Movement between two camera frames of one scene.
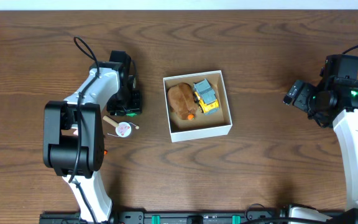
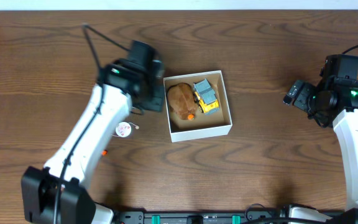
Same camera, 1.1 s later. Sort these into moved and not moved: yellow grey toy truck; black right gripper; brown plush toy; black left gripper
Moved: black left gripper
Not moved: yellow grey toy truck; black right gripper; brown plush toy
